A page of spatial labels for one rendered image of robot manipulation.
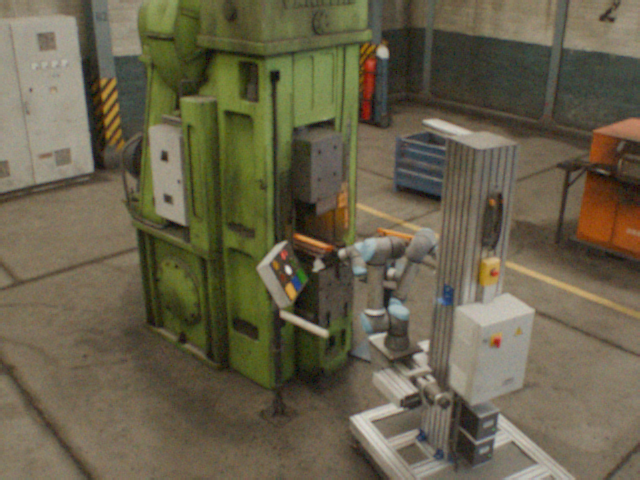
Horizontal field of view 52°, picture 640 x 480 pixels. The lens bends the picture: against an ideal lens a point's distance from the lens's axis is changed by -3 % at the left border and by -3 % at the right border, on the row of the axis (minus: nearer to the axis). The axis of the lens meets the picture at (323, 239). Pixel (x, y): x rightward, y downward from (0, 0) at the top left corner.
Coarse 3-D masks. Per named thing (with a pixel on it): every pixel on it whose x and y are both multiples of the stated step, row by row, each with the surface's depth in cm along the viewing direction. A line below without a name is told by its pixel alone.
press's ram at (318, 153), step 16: (320, 128) 435; (304, 144) 409; (320, 144) 412; (336, 144) 424; (304, 160) 413; (320, 160) 416; (336, 160) 428; (304, 176) 417; (320, 176) 420; (336, 176) 433; (304, 192) 422; (320, 192) 425; (336, 192) 438
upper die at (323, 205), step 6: (294, 198) 437; (324, 198) 430; (330, 198) 434; (336, 198) 439; (294, 204) 438; (300, 204) 435; (306, 204) 431; (312, 204) 427; (318, 204) 427; (324, 204) 431; (330, 204) 436; (336, 204) 441; (306, 210) 433; (312, 210) 429; (318, 210) 428; (324, 210) 433
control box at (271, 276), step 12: (276, 252) 393; (288, 252) 405; (264, 264) 381; (288, 264) 399; (264, 276) 382; (276, 276) 382; (288, 276) 394; (276, 288) 383; (300, 288) 401; (276, 300) 387; (288, 300) 384
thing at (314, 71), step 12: (324, 48) 411; (300, 60) 399; (312, 60) 407; (324, 60) 416; (300, 72) 402; (312, 72) 410; (324, 72) 419; (300, 84) 405; (312, 84) 413; (324, 84) 422; (300, 96) 408; (312, 96) 416; (324, 96) 425; (300, 108) 411; (312, 108) 419; (324, 108) 427; (300, 120) 413; (312, 120) 421
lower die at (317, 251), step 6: (300, 234) 470; (294, 240) 461; (300, 240) 460; (318, 240) 461; (294, 246) 454; (300, 246) 454; (306, 246) 452; (312, 246) 452; (318, 246) 449; (294, 252) 453; (300, 252) 449; (306, 252) 446; (312, 252) 446; (318, 252) 444; (324, 252) 445; (306, 258) 446; (312, 258) 443; (318, 258) 442
